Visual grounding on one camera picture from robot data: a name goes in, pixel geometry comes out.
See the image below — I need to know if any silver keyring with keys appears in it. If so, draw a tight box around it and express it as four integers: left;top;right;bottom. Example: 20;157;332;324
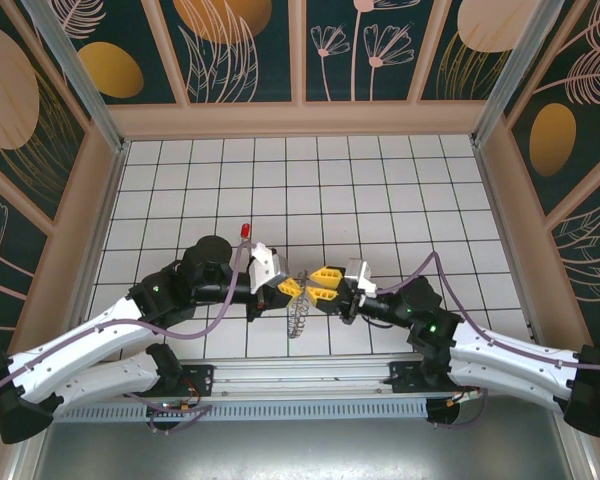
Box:
283;268;315;341

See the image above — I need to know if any grey metal sheet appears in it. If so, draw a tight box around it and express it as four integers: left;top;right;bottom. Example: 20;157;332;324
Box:
9;394;596;480

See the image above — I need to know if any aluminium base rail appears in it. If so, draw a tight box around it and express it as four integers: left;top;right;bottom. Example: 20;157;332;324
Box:
34;353;566;399

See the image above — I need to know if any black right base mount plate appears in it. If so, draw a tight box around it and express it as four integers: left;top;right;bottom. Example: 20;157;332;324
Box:
388;359;481;399

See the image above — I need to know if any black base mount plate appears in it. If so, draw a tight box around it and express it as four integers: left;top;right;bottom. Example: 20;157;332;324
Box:
179;363;216;400
388;359;481;399

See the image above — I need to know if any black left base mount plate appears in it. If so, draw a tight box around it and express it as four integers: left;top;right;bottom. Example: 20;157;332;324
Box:
179;363;216;400

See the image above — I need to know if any left base red wire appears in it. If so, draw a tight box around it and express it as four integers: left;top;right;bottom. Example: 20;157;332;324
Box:
177;380;204;404

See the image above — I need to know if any base red wire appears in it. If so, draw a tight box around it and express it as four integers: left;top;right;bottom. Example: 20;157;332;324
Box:
449;387;482;405
177;380;204;404

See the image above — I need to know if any right base red wire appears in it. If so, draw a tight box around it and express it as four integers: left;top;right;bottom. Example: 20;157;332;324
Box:
449;387;482;405

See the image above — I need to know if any grey slotted cable duct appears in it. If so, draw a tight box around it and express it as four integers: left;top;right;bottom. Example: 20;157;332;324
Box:
54;398;430;424

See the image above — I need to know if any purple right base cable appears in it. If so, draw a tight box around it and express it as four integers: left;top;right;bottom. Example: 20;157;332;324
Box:
429;387;491;431

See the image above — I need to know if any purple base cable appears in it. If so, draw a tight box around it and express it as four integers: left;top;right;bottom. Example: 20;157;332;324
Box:
147;397;224;437
429;387;491;431

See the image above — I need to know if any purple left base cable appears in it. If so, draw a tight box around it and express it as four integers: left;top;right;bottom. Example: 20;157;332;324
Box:
147;397;224;437

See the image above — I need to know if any aluminium frame post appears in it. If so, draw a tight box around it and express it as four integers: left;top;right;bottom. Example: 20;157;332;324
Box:
22;0;131;154
471;0;580;147

